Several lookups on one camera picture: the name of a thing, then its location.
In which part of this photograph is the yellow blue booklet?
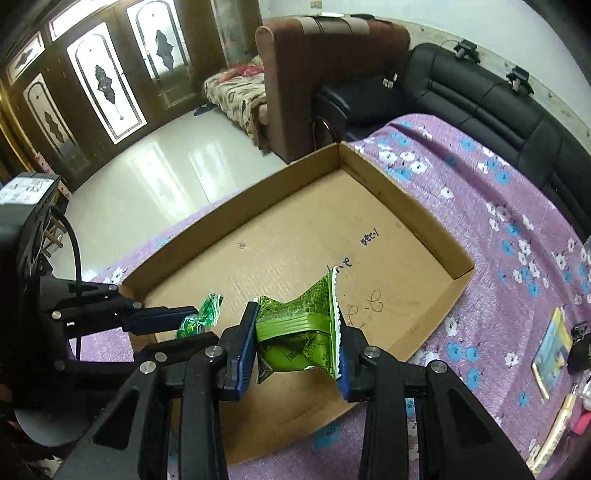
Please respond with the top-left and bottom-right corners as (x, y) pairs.
(531, 307), (574, 400)

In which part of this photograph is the black round container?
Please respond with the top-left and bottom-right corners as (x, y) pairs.
(567, 323), (591, 376)

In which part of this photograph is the wooden glass panel door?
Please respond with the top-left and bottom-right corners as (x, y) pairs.
(0, 0), (222, 190)

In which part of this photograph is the black leather sofa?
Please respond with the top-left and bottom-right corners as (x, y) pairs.
(316, 42), (591, 241)

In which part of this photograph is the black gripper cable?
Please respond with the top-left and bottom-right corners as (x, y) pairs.
(48, 205), (85, 361)

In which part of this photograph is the patterned daybed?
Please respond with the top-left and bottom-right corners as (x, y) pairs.
(203, 65), (278, 144)

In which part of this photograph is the large green snack packet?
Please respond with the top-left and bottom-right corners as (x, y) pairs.
(255, 268), (345, 385)

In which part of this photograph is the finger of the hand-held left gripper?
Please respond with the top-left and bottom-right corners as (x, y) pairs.
(53, 331), (221, 377)
(48, 281), (200, 337)

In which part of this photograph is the small green snack packet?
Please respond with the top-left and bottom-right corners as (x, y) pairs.
(177, 292), (225, 341)

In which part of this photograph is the brown armchair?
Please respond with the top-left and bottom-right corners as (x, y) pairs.
(255, 15), (411, 164)

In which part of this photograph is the cream tube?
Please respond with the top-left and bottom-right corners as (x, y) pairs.
(530, 392), (579, 477)

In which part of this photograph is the red cloth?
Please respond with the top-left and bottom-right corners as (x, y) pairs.
(226, 64), (265, 80)

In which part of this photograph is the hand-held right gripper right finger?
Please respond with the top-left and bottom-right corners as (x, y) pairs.
(335, 323), (536, 480)

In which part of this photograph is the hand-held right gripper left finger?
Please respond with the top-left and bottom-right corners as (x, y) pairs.
(53, 300), (259, 480)

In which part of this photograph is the purple floral tablecloth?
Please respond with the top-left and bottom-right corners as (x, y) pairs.
(78, 113), (591, 480)

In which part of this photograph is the shallow cardboard box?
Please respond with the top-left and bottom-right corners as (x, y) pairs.
(117, 142), (476, 467)

